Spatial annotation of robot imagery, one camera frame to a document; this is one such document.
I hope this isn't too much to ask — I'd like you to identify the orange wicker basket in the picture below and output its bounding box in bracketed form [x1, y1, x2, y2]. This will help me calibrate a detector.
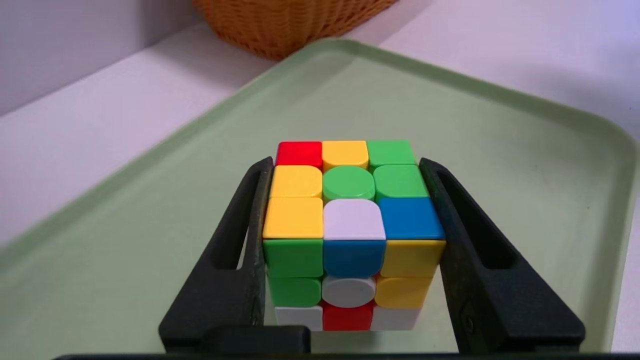
[192, 0, 401, 62]

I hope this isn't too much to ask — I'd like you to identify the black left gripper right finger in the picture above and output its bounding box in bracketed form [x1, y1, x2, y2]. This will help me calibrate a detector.
[419, 157, 586, 353]

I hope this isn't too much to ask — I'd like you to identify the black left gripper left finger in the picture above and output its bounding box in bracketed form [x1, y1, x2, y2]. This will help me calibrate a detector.
[159, 156, 275, 353]

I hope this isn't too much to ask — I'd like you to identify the colourful puzzle cube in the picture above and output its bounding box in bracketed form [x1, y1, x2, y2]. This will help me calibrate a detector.
[262, 140, 447, 332]

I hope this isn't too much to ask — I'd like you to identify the light green plastic tray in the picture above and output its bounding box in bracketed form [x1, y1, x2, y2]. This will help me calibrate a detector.
[0, 37, 640, 356]

